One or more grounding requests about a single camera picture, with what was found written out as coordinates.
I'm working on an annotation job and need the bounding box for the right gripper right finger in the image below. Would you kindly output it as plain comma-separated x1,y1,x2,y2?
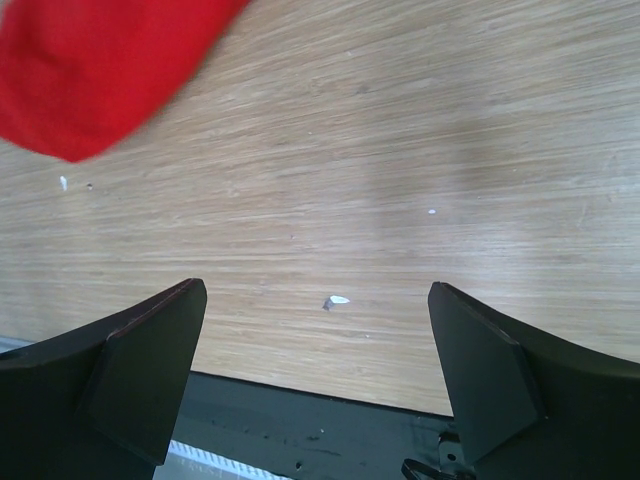
428,282,639,479

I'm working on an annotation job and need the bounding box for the red t shirt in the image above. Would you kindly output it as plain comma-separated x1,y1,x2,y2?
1,0,248,163

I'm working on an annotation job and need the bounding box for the white scrap near front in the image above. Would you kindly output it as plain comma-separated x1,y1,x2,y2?
322,295,350,311

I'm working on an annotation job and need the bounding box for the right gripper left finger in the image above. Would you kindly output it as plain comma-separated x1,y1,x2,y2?
1,279,207,479

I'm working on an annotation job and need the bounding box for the white slotted cable duct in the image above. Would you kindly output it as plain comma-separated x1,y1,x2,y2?
153,440,282,480

